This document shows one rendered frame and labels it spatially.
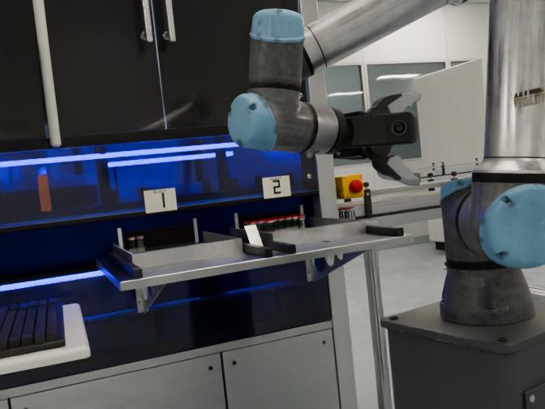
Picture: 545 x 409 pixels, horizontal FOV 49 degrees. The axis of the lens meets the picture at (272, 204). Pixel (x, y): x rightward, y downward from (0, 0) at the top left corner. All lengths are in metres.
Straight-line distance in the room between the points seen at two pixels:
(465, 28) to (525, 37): 7.45
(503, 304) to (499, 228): 0.20
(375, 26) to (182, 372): 1.10
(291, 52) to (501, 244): 0.38
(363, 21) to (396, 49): 6.68
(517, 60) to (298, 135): 0.31
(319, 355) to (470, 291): 0.92
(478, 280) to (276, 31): 0.50
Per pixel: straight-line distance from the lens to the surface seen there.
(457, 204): 1.00
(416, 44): 7.85
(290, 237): 1.49
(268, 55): 0.84
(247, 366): 1.79
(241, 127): 0.83
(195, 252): 1.41
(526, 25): 0.91
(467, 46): 8.32
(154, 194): 1.65
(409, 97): 1.03
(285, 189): 1.76
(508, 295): 1.02
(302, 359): 1.85
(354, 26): 0.99
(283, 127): 0.83
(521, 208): 0.86
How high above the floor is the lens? 1.06
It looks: 3 degrees down
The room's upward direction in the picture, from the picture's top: 6 degrees counter-clockwise
